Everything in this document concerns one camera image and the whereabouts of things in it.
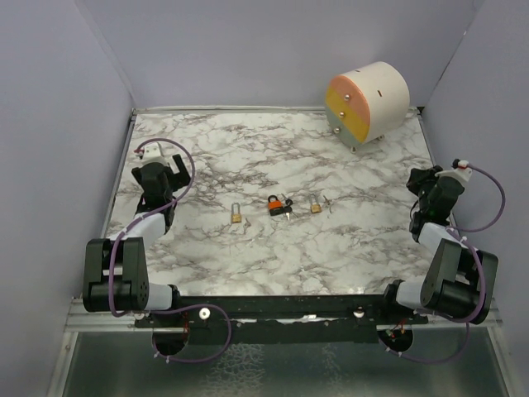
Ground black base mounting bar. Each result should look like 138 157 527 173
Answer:
135 294 427 345

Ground orange black padlock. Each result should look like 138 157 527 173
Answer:
268 195 284 217

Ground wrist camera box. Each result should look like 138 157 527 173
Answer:
436 159 473 185
137 141 168 165

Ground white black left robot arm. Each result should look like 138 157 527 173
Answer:
82 155 192 327

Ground aluminium frame rail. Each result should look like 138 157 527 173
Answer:
64 299 503 332

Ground black keys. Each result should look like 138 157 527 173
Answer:
282 194 293 221

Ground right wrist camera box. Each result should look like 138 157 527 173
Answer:
436 159 473 185

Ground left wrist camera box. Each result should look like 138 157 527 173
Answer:
137 141 168 165

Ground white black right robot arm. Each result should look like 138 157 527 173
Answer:
379 159 506 324

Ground round pastel drawer cabinet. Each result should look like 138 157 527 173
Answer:
325 61 410 151

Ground brass padlock long shackle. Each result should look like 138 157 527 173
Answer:
231 202 242 223

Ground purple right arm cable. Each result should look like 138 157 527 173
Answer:
384 164 508 365

